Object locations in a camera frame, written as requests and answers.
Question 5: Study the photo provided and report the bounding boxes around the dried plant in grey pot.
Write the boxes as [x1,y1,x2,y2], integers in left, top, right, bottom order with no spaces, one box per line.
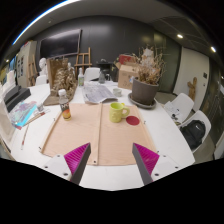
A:
[130,44,167,106]

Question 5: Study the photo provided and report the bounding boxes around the tan flat mat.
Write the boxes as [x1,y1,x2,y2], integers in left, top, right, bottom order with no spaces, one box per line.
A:
[39,102,158,167]

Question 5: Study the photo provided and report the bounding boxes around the yellow-green mug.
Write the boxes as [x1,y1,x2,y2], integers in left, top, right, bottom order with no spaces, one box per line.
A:
[109,101,131,124]

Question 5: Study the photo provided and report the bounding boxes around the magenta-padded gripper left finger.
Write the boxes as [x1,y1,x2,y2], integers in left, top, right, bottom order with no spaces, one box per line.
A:
[42,142,92,186]

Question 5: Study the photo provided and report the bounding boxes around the brown cardboard box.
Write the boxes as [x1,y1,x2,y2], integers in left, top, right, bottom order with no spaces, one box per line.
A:
[114,61,141,90]

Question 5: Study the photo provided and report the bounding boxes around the wooden-handled palette knife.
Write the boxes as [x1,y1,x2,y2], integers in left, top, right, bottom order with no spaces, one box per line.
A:
[19,111,46,128]

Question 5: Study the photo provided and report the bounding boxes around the golden-brown relief sculpture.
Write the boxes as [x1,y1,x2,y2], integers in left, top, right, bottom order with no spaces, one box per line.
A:
[43,57,78,107]

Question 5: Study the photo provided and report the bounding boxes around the wooden easel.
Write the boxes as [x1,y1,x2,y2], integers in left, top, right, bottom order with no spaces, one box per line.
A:
[73,46,93,79]

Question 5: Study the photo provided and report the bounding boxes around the colourful printed book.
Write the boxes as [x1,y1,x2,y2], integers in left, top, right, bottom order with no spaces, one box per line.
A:
[9,100,38,130]

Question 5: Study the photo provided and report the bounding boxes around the green-labelled spray bottle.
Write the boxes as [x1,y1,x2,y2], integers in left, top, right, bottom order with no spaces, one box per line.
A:
[77,68,85,88]

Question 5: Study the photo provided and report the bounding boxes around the black wall screen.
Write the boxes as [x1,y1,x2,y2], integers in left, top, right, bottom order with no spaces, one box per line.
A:
[39,28,82,60]

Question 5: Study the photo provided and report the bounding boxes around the grey spray bottle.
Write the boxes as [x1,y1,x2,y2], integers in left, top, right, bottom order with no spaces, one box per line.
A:
[98,70,106,84]

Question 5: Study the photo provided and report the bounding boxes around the flat round red coaster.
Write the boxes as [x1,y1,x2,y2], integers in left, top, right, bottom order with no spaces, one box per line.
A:
[125,115,141,127]

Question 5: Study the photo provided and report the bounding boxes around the grey printed newspaper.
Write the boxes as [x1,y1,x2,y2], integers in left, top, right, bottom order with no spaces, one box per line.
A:
[81,82,118,105]

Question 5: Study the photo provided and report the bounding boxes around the black backpack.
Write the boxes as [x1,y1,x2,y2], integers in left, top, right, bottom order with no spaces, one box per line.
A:
[180,119,207,150]

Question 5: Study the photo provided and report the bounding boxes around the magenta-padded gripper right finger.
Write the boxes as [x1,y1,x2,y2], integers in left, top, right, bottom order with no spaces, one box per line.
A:
[132,142,183,187]

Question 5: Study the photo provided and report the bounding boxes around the white plaster bust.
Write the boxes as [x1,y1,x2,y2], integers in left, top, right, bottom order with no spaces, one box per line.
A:
[38,57,48,77]

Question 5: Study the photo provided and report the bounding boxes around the wooden figure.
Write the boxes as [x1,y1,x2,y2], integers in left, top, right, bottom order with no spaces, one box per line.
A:
[187,76,198,102]

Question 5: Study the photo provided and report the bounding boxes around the small white cup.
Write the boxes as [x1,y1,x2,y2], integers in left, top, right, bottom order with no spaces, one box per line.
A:
[112,87,123,98]

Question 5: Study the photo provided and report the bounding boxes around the white papers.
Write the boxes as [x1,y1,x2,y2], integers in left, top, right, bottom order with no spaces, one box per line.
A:
[163,100,181,118]

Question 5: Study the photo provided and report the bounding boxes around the red box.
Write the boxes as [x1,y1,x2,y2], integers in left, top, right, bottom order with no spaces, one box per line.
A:
[118,54,136,66]

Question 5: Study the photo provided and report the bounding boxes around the black box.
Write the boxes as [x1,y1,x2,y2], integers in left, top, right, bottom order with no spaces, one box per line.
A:
[3,85,32,113]

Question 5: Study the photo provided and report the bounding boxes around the clear dark-labelled drink bottle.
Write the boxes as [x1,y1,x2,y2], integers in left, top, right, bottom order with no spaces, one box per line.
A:
[58,88,72,122]

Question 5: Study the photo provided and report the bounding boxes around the grey plant saucer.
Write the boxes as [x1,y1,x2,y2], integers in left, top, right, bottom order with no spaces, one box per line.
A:
[127,92,158,110]

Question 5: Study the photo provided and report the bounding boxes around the white chair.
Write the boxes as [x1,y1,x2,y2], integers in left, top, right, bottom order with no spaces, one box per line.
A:
[163,92,195,124]
[178,109,212,154]
[83,67,101,83]
[34,74,48,87]

